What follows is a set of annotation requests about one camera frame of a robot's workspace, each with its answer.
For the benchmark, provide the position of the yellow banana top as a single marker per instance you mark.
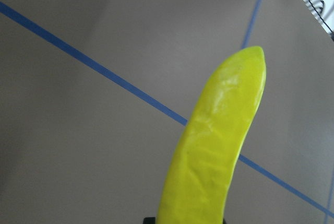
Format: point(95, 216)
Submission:
point(201, 170)

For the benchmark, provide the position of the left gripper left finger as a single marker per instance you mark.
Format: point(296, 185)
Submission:
point(149, 220)

